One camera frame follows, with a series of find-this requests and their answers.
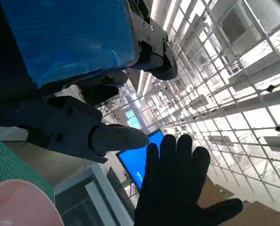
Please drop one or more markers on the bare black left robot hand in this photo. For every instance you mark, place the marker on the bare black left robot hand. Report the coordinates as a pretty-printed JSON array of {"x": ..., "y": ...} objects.
[{"x": 78, "y": 37}]

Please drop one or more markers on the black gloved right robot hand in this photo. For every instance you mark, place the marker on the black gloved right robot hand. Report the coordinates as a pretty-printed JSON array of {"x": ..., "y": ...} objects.
[{"x": 173, "y": 179}]

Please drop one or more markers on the pink bowl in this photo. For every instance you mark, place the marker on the pink bowl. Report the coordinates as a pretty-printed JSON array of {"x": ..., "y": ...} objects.
[{"x": 17, "y": 207}]

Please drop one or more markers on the monitor with blue screen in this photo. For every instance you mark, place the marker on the monitor with blue screen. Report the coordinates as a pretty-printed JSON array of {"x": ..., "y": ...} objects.
[{"x": 133, "y": 162}]

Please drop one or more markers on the white framed mesh panel unit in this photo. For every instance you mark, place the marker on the white framed mesh panel unit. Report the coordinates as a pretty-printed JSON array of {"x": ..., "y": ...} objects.
[{"x": 83, "y": 207}]

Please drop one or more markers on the green cutting mat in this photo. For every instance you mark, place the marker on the green cutting mat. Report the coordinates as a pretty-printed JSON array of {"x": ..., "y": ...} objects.
[{"x": 3, "y": 162}]

